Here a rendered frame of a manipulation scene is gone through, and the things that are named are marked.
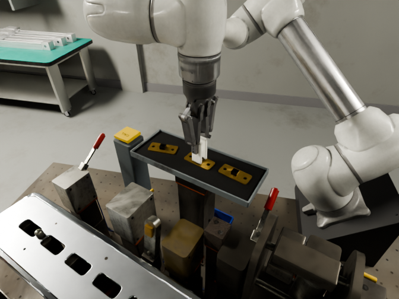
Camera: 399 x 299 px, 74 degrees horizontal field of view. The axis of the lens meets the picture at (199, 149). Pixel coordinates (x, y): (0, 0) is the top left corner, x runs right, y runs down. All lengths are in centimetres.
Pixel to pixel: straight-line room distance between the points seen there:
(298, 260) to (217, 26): 45
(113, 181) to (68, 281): 71
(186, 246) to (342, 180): 56
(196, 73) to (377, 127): 61
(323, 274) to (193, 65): 45
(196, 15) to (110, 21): 17
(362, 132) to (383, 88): 281
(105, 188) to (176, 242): 77
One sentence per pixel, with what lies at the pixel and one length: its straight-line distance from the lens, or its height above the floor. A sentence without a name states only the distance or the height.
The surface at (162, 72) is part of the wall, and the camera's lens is 365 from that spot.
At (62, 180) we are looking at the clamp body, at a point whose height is 106.
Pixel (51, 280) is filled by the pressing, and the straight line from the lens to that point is 79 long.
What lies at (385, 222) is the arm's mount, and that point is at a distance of 105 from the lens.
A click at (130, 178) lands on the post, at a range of 95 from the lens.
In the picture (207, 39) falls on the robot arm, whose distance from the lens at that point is 52.
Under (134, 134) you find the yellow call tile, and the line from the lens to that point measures 86.
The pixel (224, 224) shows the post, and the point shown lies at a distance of 67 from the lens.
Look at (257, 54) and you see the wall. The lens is 335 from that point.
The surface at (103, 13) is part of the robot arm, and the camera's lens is 59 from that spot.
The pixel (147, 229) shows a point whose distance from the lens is 68.
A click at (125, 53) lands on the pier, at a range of 366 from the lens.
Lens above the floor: 164
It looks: 38 degrees down
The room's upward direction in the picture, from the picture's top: straight up
